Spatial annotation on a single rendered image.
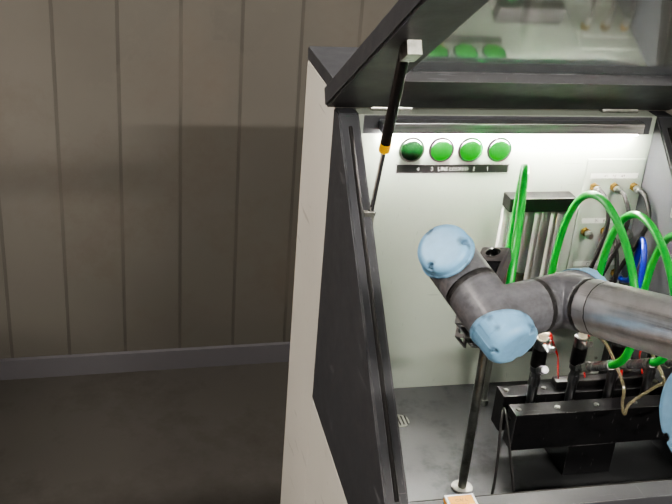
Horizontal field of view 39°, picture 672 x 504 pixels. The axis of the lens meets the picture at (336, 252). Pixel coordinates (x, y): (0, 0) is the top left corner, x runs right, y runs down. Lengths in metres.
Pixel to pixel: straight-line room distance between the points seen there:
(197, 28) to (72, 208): 0.75
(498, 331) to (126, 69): 2.18
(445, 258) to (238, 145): 2.11
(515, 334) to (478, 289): 0.08
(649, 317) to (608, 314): 0.06
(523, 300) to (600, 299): 0.10
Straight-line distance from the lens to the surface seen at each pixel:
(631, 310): 1.20
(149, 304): 3.51
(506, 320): 1.21
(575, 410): 1.84
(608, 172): 2.01
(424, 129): 1.79
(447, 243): 1.25
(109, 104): 3.21
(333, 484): 1.93
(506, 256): 1.47
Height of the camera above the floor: 1.96
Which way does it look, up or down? 25 degrees down
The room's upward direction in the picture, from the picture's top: 5 degrees clockwise
